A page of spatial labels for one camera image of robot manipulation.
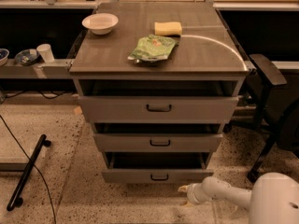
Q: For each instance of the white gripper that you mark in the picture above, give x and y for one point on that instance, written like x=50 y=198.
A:
x=192 y=192

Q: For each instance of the grey bottom drawer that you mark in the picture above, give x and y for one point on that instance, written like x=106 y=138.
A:
x=155 y=167

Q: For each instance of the grey drawer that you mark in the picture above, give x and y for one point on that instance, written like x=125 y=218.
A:
x=155 y=167
x=157 y=142
x=157 y=109

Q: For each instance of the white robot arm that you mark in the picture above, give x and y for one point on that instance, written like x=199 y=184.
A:
x=274 y=198

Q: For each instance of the grey middle drawer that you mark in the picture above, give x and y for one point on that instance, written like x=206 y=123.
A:
x=157 y=142

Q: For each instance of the grey drawer cabinet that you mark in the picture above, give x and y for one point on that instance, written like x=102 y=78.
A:
x=205 y=63

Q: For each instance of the grey top drawer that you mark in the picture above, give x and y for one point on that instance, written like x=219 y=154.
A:
x=157 y=109

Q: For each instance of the black office chair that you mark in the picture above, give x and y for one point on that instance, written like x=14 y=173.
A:
x=276 y=99

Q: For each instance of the green snack bag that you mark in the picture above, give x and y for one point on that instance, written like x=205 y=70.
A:
x=153 y=48

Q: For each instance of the yellow sponge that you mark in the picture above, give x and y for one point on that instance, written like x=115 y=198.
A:
x=167 y=28

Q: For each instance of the white bowl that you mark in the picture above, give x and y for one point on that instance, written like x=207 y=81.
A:
x=100 y=23

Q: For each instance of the white paper cup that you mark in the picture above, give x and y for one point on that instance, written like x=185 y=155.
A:
x=46 y=53

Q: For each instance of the blue rimmed bowl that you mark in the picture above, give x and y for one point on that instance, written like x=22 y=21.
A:
x=3 y=56

